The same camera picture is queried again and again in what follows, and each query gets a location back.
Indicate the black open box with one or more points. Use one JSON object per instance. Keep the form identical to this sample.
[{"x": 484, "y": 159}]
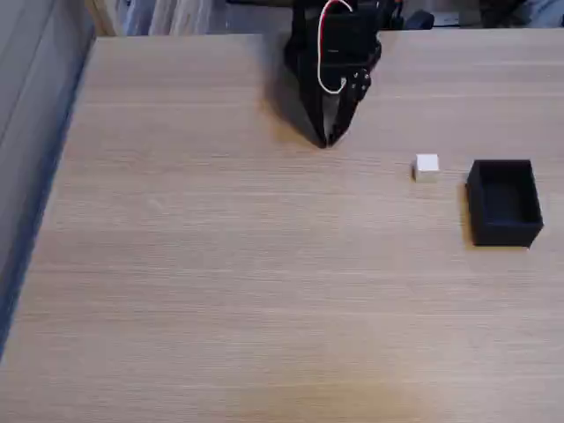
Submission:
[{"x": 504, "y": 202}]

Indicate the small black background object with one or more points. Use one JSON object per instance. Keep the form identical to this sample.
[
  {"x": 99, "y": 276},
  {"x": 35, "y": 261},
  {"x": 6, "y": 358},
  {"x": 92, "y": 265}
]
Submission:
[{"x": 418, "y": 20}]

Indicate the light wooden strip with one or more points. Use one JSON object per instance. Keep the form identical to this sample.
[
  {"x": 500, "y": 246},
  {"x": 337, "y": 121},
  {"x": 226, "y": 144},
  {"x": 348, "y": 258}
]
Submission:
[{"x": 101, "y": 17}]

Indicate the blue-grey background object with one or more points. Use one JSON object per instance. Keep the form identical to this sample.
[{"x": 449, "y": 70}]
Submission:
[{"x": 546, "y": 12}]

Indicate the white block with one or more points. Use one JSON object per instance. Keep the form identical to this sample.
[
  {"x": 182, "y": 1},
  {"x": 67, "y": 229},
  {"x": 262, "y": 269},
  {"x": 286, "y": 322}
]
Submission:
[{"x": 426, "y": 167}]

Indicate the pale wooden boards stack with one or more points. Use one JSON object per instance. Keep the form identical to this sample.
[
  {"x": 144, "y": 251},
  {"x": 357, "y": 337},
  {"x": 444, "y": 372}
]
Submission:
[{"x": 176, "y": 17}]

